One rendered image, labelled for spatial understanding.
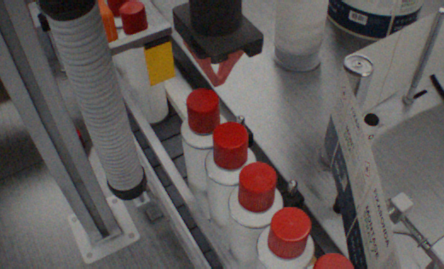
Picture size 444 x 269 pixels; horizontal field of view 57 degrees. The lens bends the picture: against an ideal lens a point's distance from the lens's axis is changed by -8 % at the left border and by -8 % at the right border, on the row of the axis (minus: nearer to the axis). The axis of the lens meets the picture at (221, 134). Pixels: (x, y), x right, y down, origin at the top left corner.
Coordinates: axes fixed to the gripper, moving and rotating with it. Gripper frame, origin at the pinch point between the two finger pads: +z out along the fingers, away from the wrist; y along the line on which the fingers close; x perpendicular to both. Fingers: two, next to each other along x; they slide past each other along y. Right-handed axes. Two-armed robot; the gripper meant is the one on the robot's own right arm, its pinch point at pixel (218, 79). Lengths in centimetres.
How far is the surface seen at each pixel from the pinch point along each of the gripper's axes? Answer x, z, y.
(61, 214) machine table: 25.7, 18.5, 4.0
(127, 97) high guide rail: 10.0, 5.4, 8.4
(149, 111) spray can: 7.2, 10.4, 8.8
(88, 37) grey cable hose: 15.9, -23.4, -14.4
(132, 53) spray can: 7.8, -1.2, 9.2
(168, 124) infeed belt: 5.0, 13.6, 7.7
